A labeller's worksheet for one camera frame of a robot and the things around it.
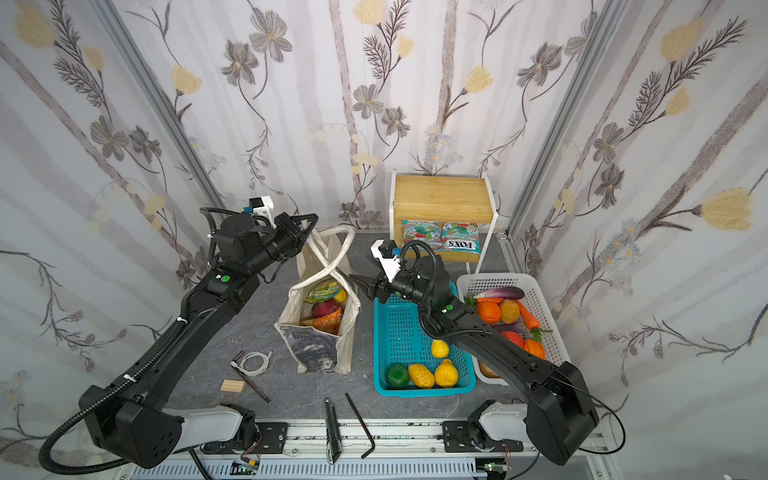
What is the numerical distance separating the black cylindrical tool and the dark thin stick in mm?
173

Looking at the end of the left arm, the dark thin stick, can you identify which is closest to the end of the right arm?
the end of the left arm

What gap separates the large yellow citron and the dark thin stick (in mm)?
477

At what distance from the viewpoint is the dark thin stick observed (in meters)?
0.83

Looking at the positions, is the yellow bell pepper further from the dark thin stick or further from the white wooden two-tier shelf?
the dark thin stick

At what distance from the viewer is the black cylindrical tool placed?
73 centimetres
